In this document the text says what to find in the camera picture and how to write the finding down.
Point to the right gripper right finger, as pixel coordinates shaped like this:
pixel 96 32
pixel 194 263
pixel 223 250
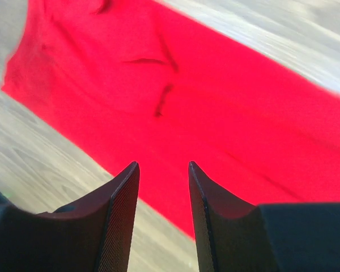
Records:
pixel 234 235

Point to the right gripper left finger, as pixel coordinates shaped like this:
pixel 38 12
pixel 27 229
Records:
pixel 92 233

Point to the bright red t shirt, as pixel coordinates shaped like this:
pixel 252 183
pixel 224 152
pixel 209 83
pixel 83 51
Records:
pixel 138 81

